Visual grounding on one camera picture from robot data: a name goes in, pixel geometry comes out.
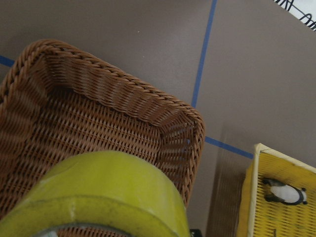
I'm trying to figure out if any brown wicker basket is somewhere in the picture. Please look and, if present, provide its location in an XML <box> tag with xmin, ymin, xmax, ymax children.
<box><xmin>0</xmin><ymin>39</ymin><xmax>206</xmax><ymax>220</ymax></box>

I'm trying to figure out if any yellow clear tape roll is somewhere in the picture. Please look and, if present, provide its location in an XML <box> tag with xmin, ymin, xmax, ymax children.
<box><xmin>0</xmin><ymin>151</ymin><xmax>190</xmax><ymax>237</ymax></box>

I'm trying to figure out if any yellow plastic basket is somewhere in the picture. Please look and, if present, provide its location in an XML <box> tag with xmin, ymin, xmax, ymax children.
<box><xmin>236</xmin><ymin>143</ymin><xmax>316</xmax><ymax>237</ymax></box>

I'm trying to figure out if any toy panda figure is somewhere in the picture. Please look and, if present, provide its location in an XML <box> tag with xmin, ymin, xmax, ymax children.
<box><xmin>262</xmin><ymin>177</ymin><xmax>308</xmax><ymax>205</ymax></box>

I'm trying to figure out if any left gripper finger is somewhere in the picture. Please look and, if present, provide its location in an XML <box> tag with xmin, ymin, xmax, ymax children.
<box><xmin>190</xmin><ymin>229</ymin><xmax>202</xmax><ymax>237</ymax></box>

